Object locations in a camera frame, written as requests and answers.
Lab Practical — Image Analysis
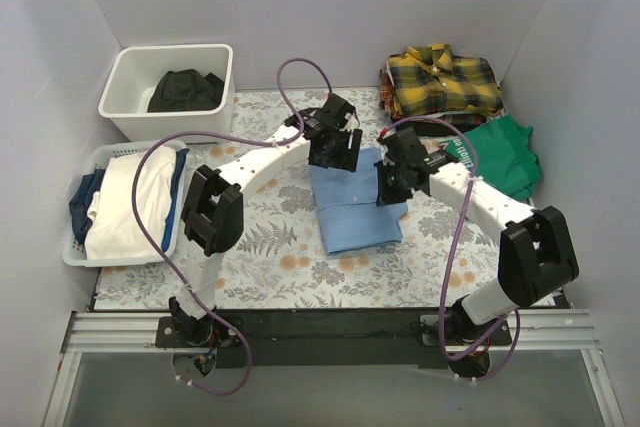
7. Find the light blue long sleeve shirt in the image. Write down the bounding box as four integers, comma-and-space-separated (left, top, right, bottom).
310, 147, 408, 255

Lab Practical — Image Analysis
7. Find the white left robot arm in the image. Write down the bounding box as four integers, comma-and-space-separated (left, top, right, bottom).
177, 93, 362, 347

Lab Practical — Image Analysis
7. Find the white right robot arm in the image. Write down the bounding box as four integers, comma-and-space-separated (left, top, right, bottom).
376, 128, 579, 345

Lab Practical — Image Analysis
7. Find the stack of folded plaid shirts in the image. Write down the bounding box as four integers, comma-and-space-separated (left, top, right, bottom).
377, 59, 507, 138

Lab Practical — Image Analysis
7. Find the yellow plaid flannel shirt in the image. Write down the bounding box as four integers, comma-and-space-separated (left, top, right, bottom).
387, 42, 504, 121

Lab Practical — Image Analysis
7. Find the green t-shirt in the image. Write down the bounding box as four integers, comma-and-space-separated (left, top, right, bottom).
440, 115, 542, 202

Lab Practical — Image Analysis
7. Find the floral patterned table mat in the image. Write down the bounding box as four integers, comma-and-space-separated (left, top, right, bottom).
93, 88, 498, 311

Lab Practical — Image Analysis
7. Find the dark striped garment in bin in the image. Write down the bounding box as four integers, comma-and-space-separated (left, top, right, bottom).
147, 69, 225, 113

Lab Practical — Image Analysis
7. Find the white plastic bin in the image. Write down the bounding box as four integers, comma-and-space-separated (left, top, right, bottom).
98, 44, 235, 142

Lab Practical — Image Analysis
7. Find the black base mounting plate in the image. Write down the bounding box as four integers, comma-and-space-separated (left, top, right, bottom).
154, 307, 516, 371

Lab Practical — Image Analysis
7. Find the cream white garment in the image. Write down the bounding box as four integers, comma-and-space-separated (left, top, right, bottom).
84, 146, 180, 262

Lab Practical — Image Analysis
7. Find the dark blue denim garment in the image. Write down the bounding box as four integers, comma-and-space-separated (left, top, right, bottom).
69, 169, 106, 245

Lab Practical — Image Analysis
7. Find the aluminium frame rail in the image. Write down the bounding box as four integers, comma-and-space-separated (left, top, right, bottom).
62, 309, 601, 354

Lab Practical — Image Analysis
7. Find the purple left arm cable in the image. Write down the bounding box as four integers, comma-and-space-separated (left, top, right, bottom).
131, 57, 332, 395

